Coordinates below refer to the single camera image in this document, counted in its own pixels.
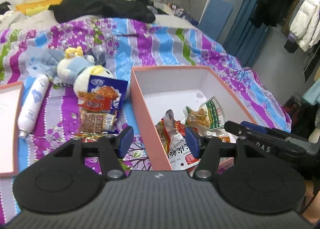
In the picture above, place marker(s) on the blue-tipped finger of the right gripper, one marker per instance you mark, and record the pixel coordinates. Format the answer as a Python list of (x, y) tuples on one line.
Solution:
[(263, 130)]

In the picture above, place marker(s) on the floral purple bedspread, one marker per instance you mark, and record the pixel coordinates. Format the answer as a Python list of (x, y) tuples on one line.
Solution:
[(128, 43)]

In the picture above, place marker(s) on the blue white plush toy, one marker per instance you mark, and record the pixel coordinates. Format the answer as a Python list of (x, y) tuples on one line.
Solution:
[(76, 68)]

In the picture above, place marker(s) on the white spray bottle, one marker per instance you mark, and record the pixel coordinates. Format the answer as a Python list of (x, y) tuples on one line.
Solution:
[(31, 107)]

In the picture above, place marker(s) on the white puffer jacket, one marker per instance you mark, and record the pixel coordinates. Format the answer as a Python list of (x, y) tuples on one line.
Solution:
[(304, 29)]

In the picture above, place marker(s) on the orange label meat snack pack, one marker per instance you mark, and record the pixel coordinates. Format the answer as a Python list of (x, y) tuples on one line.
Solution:
[(98, 111)]

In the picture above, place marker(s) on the pink box lid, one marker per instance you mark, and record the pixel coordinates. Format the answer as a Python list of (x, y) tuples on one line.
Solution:
[(10, 106)]

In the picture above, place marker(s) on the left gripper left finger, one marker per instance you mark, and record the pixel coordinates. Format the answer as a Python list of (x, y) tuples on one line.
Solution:
[(111, 150)]

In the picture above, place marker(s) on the pink cardboard box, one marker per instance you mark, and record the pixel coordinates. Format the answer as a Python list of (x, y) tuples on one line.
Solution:
[(154, 90)]

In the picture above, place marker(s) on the blue snack packet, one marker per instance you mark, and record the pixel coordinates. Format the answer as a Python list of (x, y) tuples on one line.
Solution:
[(112, 90)]

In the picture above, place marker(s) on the black clothing pile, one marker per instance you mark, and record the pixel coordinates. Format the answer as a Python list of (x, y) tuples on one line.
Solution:
[(69, 10)]

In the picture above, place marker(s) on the green white snack packet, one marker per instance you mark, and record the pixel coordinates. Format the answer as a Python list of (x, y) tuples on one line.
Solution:
[(209, 116)]

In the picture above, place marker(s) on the white shrimp snack packet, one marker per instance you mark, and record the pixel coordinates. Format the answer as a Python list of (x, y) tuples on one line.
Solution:
[(171, 133)]

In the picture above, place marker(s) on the blue hanging curtain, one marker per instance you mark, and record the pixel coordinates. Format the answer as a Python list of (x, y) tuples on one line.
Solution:
[(245, 40)]

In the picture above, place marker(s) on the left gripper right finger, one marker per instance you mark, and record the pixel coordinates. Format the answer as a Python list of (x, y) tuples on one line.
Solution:
[(207, 150)]

